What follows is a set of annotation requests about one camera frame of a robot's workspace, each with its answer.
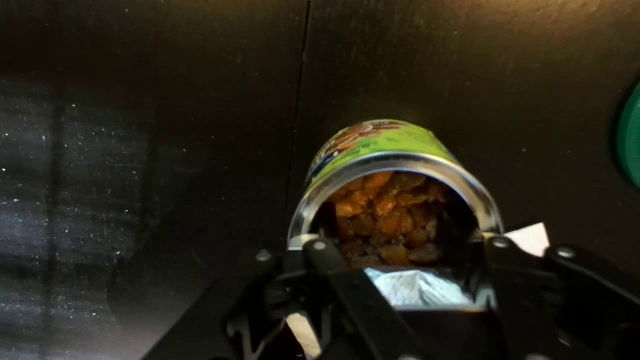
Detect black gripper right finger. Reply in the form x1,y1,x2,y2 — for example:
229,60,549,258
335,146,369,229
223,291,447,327
475,231,640,360

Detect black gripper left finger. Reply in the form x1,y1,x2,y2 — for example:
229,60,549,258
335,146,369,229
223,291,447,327
141,236,428,360

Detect brown snack pieces in can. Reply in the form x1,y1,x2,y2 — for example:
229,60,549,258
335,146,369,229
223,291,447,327
329,171,461,268

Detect yellow green snack can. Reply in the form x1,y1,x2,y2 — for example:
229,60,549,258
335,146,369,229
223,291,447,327
285,118,505,314

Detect green plastic lid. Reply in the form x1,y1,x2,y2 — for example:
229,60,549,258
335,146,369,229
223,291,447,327
614,79,640,192

